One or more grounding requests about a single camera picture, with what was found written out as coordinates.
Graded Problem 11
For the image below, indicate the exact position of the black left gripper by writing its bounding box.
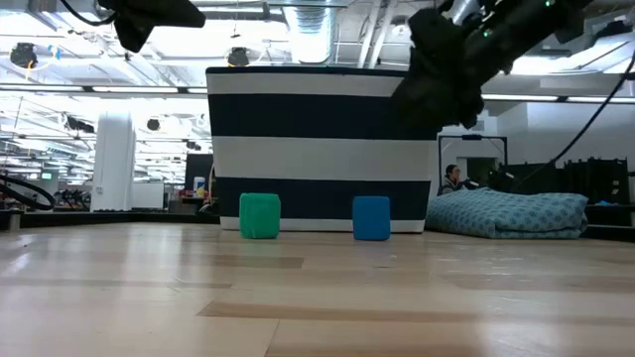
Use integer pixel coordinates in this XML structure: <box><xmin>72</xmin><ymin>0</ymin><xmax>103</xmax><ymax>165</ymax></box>
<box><xmin>96</xmin><ymin>0</ymin><xmax>207</xmax><ymax>55</ymax></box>

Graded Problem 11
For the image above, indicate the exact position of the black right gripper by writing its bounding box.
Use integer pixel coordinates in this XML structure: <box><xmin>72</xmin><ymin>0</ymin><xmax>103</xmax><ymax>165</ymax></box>
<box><xmin>391</xmin><ymin>7</ymin><xmax>485</xmax><ymax>130</ymax></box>

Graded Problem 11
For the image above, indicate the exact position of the navy white striped fabric basket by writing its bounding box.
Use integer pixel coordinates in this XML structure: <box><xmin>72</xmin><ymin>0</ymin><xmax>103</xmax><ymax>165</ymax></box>
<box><xmin>205</xmin><ymin>65</ymin><xmax>439</xmax><ymax>235</ymax></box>

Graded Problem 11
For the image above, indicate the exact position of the person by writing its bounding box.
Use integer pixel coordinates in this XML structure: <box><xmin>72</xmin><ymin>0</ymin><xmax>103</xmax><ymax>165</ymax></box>
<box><xmin>437</xmin><ymin>164</ymin><xmax>468</xmax><ymax>197</ymax></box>

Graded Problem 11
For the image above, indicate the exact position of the white pillar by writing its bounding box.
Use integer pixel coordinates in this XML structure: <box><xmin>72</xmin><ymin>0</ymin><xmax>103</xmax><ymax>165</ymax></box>
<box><xmin>89</xmin><ymin>111</ymin><xmax>137</xmax><ymax>213</ymax></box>

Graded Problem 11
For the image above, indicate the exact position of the blue patterned folded cloth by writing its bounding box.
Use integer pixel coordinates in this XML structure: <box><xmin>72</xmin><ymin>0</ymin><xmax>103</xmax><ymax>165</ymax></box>
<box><xmin>425</xmin><ymin>186</ymin><xmax>590</xmax><ymax>241</ymax></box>

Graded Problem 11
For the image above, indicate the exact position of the blue bandage roll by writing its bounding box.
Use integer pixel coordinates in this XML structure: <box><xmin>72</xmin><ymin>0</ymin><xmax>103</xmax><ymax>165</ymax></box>
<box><xmin>351</xmin><ymin>195</ymin><xmax>392</xmax><ymax>243</ymax></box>

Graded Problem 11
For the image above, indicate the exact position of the black equipment rack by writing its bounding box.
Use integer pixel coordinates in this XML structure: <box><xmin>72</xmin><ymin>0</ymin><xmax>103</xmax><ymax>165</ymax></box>
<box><xmin>562</xmin><ymin>157</ymin><xmax>632</xmax><ymax>206</ymax></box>

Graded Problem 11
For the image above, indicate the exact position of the green bandage roll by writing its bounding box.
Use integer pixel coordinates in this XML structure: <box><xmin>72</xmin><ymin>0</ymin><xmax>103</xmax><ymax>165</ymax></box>
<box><xmin>238</xmin><ymin>192</ymin><xmax>283</xmax><ymax>241</ymax></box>

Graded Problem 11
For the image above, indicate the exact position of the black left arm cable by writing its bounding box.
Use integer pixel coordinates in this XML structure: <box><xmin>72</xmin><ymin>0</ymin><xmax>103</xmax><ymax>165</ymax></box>
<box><xmin>59</xmin><ymin>0</ymin><xmax>118</xmax><ymax>28</ymax></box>

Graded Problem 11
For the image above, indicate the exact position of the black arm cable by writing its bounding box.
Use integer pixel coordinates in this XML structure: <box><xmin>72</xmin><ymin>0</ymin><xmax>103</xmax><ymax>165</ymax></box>
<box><xmin>59</xmin><ymin>0</ymin><xmax>118</xmax><ymax>28</ymax></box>
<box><xmin>513</xmin><ymin>47</ymin><xmax>635</xmax><ymax>192</ymax></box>

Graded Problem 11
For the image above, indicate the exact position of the black ceiling camera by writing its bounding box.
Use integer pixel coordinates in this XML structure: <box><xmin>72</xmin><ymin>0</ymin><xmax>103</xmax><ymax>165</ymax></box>
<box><xmin>9</xmin><ymin>42</ymin><xmax>40</xmax><ymax>70</ymax></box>
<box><xmin>226</xmin><ymin>46</ymin><xmax>251</xmax><ymax>67</ymax></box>

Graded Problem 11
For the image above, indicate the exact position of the silver ceiling duct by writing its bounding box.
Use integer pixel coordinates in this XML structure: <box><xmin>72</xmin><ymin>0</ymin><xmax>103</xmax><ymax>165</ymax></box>
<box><xmin>282</xmin><ymin>0</ymin><xmax>344</xmax><ymax>65</ymax></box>

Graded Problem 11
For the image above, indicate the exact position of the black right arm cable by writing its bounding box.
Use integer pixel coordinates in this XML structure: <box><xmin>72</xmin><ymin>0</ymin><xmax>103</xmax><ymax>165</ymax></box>
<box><xmin>513</xmin><ymin>47</ymin><xmax>635</xmax><ymax>192</ymax></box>

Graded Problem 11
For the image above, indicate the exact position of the black aluminium table frame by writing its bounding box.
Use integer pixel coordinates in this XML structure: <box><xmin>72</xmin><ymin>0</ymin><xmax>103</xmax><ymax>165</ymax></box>
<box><xmin>0</xmin><ymin>207</ymin><xmax>635</xmax><ymax>244</ymax></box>

